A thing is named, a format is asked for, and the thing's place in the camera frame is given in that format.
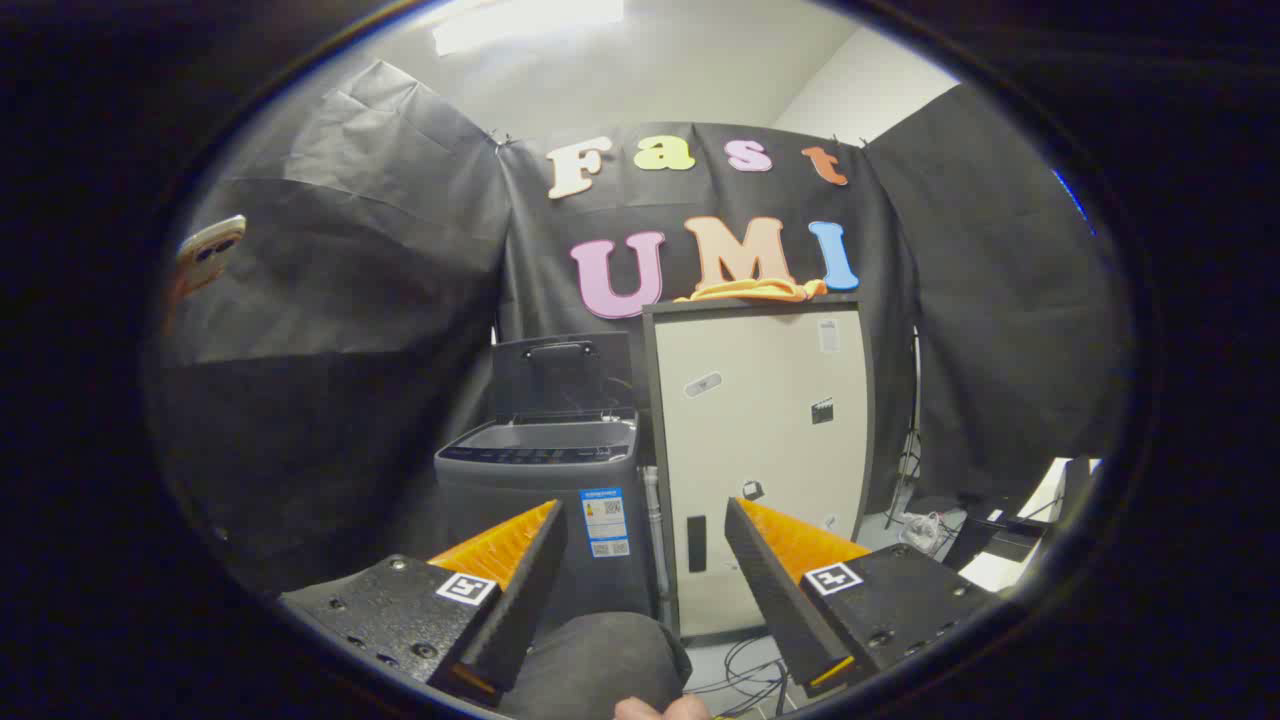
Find white cabinet with dark frame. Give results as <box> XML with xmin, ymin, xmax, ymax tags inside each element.
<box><xmin>642</xmin><ymin>297</ymin><xmax>877</xmax><ymax>641</ymax></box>

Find grey drain hose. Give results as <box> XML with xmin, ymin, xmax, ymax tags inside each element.
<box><xmin>642</xmin><ymin>465</ymin><xmax>672</xmax><ymax>603</ymax></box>

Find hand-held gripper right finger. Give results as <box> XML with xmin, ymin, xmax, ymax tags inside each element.
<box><xmin>723</xmin><ymin>497</ymin><xmax>1004</xmax><ymax>701</ymax></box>

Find grey washing machine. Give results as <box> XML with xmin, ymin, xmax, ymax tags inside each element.
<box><xmin>435</xmin><ymin>412</ymin><xmax>658</xmax><ymax>623</ymax></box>

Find smartphone with orange case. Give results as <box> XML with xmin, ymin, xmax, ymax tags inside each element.
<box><xmin>168</xmin><ymin>214</ymin><xmax>248</xmax><ymax>303</ymax></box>

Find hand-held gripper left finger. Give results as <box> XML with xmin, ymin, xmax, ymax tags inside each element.
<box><xmin>280</xmin><ymin>498</ymin><xmax>568</xmax><ymax>701</ymax></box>

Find black case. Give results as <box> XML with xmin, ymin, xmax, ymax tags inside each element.
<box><xmin>940</xmin><ymin>488</ymin><xmax>1053</xmax><ymax>573</ymax></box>

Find black backdrop cloth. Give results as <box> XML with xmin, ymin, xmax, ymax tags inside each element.
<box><xmin>150</xmin><ymin>60</ymin><xmax>1136</xmax><ymax>601</ymax></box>

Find person's leg in grey trousers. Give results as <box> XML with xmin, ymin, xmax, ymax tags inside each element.
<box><xmin>498</xmin><ymin>612</ymin><xmax>693</xmax><ymax>720</ymax></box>

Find black floor cables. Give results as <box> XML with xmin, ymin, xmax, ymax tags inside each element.
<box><xmin>688</xmin><ymin>635</ymin><xmax>793</xmax><ymax>717</ymax></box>

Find clear plastic bag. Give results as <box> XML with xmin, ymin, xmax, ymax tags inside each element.
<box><xmin>899</xmin><ymin>511</ymin><xmax>953</xmax><ymax>555</ymax></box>

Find orange polo shirt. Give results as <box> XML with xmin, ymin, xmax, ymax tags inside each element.
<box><xmin>675</xmin><ymin>278</ymin><xmax>829</xmax><ymax>304</ymax></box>

